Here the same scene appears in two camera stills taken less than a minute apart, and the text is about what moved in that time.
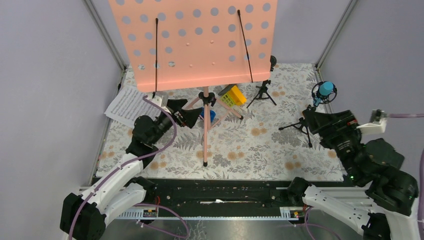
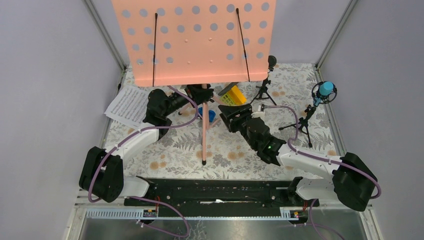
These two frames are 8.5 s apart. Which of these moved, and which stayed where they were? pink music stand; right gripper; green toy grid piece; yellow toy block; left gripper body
Moved: right gripper; left gripper body
Stayed: yellow toy block; green toy grid piece; pink music stand
